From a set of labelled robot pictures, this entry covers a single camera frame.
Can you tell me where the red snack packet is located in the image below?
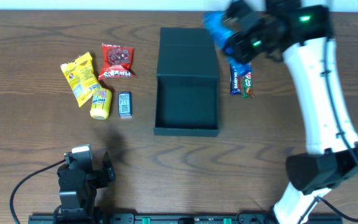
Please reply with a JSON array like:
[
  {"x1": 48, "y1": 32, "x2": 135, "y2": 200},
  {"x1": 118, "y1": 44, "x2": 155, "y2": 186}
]
[{"x1": 98, "y1": 44, "x2": 135, "y2": 80}]

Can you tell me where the yellow mentos bottle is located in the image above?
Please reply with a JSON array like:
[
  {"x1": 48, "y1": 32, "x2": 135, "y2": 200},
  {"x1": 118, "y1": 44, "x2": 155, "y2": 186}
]
[{"x1": 89, "y1": 88, "x2": 112, "y2": 119}]

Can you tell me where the small dark blue gum pack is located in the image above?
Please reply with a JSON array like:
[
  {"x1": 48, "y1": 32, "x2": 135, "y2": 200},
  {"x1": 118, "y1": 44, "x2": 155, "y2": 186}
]
[{"x1": 118, "y1": 91, "x2": 132, "y2": 118}]

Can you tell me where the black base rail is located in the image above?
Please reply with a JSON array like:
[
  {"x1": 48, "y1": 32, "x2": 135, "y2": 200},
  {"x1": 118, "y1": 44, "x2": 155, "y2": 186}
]
[{"x1": 28, "y1": 213, "x2": 343, "y2": 224}]

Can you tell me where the kitkat milo bar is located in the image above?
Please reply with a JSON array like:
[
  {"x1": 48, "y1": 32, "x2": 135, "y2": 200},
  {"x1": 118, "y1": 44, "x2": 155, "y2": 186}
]
[{"x1": 242, "y1": 72, "x2": 255, "y2": 98}]

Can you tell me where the dairy milk chocolate bar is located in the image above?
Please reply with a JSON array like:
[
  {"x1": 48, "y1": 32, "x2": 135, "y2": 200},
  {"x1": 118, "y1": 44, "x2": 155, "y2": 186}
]
[{"x1": 230, "y1": 66, "x2": 241, "y2": 95}]

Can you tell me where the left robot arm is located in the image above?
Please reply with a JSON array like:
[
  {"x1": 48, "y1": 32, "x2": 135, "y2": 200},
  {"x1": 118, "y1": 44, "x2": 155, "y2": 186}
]
[{"x1": 52, "y1": 151, "x2": 116, "y2": 223}]

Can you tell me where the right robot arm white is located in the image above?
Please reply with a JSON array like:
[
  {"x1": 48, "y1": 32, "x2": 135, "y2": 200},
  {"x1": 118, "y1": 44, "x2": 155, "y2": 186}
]
[{"x1": 223, "y1": 1, "x2": 358, "y2": 223}]

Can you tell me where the blue oreo pack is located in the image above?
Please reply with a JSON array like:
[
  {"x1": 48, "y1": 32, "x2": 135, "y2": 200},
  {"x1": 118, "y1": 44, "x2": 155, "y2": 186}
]
[{"x1": 203, "y1": 11, "x2": 252, "y2": 77}]

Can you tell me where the black gift box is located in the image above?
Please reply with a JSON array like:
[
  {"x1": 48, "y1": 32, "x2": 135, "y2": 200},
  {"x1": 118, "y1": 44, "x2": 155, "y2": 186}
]
[{"x1": 154, "y1": 27, "x2": 219, "y2": 137}]

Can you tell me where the yellow candy bag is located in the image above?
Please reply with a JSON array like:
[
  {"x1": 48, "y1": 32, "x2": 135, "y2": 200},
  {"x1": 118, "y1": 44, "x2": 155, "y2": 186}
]
[{"x1": 60, "y1": 52, "x2": 101, "y2": 107}]

